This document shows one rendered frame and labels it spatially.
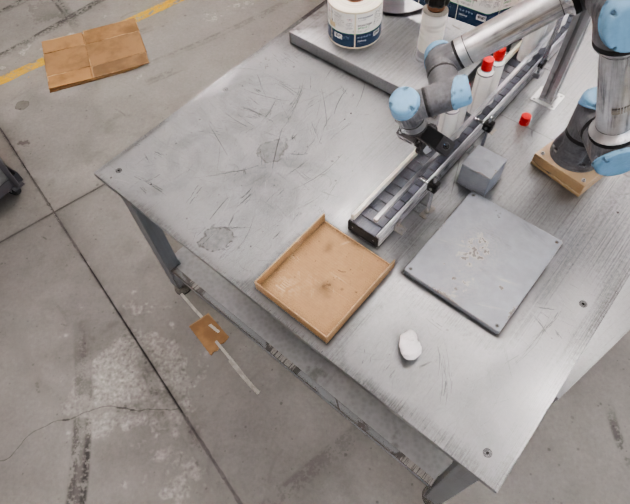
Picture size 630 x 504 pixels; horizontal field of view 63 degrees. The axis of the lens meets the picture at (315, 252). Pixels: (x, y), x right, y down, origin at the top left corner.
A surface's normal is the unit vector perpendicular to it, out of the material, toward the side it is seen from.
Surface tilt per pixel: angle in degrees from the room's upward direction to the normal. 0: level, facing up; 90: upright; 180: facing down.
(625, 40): 80
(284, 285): 0
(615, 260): 0
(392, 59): 0
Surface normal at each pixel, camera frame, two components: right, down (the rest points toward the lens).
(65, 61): -0.03, -0.53
